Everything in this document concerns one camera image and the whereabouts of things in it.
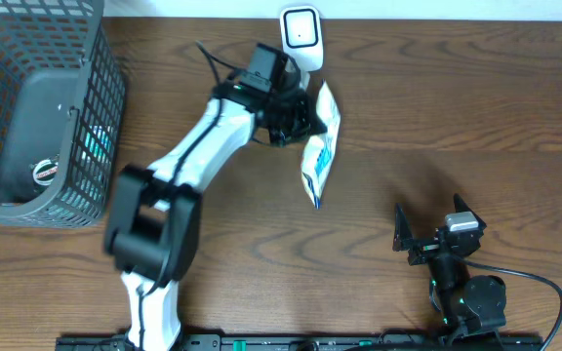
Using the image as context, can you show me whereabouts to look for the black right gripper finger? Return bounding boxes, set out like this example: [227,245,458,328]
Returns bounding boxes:
[453,193,487,229]
[392,204,414,252]

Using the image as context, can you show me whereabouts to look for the wet wipes pack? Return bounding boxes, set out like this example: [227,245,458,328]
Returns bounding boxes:
[301,81,341,209]

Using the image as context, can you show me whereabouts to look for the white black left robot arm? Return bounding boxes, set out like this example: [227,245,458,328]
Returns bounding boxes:
[104,73,341,350]

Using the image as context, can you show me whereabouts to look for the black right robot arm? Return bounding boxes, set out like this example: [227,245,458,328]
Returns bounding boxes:
[392,194,506,344]

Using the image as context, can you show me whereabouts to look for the white barcode scanner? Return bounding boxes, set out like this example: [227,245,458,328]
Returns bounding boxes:
[279,5,324,72]

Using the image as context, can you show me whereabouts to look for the round sticker item in basket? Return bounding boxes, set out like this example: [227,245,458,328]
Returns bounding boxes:
[32,159,59,186]

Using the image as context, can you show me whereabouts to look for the teal pack in basket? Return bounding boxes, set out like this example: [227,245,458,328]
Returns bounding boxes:
[82,126,112,163]

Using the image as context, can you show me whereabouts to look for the grey plastic mesh basket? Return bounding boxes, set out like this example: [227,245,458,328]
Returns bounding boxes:
[0,0,127,228]

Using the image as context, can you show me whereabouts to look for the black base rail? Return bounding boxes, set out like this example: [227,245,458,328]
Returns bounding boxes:
[55,332,545,351]

